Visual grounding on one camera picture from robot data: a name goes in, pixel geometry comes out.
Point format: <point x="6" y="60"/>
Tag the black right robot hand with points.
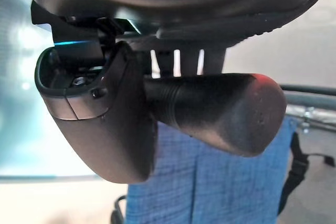
<point x="110" y="134"/>

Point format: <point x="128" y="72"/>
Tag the blue fabric wheelchair backrest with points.
<point x="197" y="184"/>

